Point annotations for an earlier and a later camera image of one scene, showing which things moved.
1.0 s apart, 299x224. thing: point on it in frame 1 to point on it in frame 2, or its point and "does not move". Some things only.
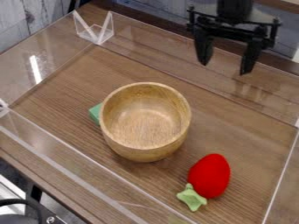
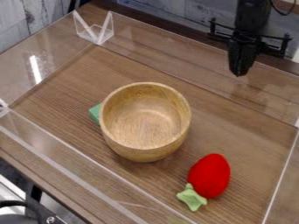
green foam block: (95, 113) does not move
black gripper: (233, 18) to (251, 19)
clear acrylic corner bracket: (95, 33) does not move
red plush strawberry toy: (209, 178) does not move
